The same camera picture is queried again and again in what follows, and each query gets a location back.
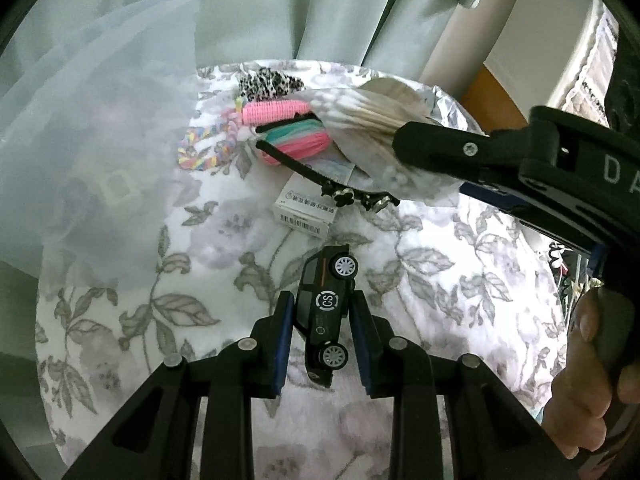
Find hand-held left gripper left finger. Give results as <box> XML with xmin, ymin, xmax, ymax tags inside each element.
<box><xmin>70</xmin><ymin>291</ymin><xmax>296</xmax><ymax>480</ymax></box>

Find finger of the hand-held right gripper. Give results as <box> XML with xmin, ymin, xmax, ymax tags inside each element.
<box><xmin>391</xmin><ymin>121</ymin><xmax>528</xmax><ymax>182</ymax></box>
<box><xmin>459</xmin><ymin>181</ymin><xmax>532</xmax><ymax>223</ymax></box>

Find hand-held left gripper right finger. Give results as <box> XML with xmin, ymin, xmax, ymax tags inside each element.
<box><xmin>349</xmin><ymin>290</ymin><xmax>576</xmax><ymax>480</ymax></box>

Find black toy car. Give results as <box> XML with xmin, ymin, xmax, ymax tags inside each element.
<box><xmin>292</xmin><ymin>243</ymin><xmax>361</xmax><ymax>388</ymax></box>

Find bag of cotton swabs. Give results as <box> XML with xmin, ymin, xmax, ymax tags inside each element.
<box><xmin>300</xmin><ymin>77</ymin><xmax>488</xmax><ymax>206</ymax></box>

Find white medicine box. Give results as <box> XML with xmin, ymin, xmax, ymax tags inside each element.
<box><xmin>274</xmin><ymin>178</ymin><xmax>340</xmax><ymax>238</ymax></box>

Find black flower headband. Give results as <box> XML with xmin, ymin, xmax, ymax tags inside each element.
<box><xmin>256</xmin><ymin>141</ymin><xmax>401</xmax><ymax>211</ymax></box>

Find clear plastic container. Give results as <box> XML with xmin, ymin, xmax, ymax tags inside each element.
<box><xmin>0</xmin><ymin>0</ymin><xmax>211</xmax><ymax>291</ymax></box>

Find person's right hand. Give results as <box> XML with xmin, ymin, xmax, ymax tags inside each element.
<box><xmin>542</xmin><ymin>287</ymin><xmax>626</xmax><ymax>461</ymax></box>

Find orange wooden board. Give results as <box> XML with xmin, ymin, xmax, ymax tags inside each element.
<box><xmin>461</xmin><ymin>67</ymin><xmax>532</xmax><ymax>137</ymax></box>

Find white lace cloth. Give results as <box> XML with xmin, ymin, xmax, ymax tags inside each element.
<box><xmin>557</xmin><ymin>0</ymin><xmax>621</xmax><ymax>116</ymax></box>

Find white furniture panel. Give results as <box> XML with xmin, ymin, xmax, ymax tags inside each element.
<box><xmin>484</xmin><ymin>0</ymin><xmax>598</xmax><ymax>108</ymax></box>

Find leopard print scrunchie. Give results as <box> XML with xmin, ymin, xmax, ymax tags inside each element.
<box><xmin>239</xmin><ymin>66</ymin><xmax>305</xmax><ymax>103</ymax></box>

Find green curtain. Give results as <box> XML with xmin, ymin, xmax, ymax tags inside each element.
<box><xmin>120</xmin><ymin>0</ymin><xmax>531</xmax><ymax>81</ymax></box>

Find tangled cables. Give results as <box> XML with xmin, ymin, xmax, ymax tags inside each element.
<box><xmin>547</xmin><ymin>241</ymin><xmax>583</xmax><ymax>306</ymax></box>

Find green and pink hair ties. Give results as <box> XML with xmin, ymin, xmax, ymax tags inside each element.
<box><xmin>257</xmin><ymin>116</ymin><xmax>331</xmax><ymax>166</ymax></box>

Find pink hair tie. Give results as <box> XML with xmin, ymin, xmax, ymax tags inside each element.
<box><xmin>242</xmin><ymin>100</ymin><xmax>313</xmax><ymax>126</ymax></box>

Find rainbow braided hair tie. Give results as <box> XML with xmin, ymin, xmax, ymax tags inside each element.
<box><xmin>176</xmin><ymin>99</ymin><xmax>251</xmax><ymax>171</ymax></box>

